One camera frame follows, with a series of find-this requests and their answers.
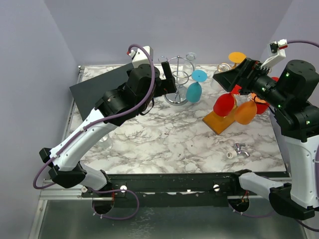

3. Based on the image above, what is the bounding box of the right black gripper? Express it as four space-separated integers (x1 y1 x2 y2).
213 55 291 108

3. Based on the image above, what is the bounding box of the red wine glass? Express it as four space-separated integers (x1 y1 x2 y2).
252 75 277 115
213 93 236 117

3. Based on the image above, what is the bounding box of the orange wine glass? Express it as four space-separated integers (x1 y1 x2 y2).
234 93 269 125

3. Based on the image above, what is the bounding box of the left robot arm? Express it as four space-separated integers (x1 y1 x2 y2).
39 62 176 197

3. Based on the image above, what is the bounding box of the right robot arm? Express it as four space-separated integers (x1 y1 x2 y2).
213 58 319 220

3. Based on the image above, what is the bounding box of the clear ribbed wine glass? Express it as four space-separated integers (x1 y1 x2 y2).
210 62 231 89

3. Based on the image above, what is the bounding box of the yellow wine glass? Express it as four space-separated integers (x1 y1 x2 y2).
228 52 246 69

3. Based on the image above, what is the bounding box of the clear glass on silver rack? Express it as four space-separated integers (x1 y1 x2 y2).
182 52 197 77

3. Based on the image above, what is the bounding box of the blue wine glass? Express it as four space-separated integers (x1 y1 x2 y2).
186 70 207 103

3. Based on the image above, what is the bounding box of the chrome faucet tap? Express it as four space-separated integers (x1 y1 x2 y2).
234 143 250 158

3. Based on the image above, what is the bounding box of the clear glass tumbler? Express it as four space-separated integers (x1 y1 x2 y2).
97 134 113 150

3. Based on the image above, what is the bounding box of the silver wire glass rack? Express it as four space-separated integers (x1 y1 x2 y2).
158 55 191 106

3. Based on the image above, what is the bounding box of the gold wire glass rack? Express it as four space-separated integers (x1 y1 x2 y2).
202 62 250 135

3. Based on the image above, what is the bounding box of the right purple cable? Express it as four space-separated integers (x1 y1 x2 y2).
286 39 319 49

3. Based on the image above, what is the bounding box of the purple cable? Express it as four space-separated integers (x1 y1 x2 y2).
286 39 319 49
33 44 157 190

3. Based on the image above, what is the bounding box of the black network switch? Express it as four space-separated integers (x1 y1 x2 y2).
70 63 133 120

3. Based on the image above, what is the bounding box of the black mounting rail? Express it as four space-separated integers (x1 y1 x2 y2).
82 173 245 208

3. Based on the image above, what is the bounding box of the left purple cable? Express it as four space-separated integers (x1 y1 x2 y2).
33 44 157 190

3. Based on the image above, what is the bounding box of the aluminium frame rail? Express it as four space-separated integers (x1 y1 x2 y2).
39 184 112 201

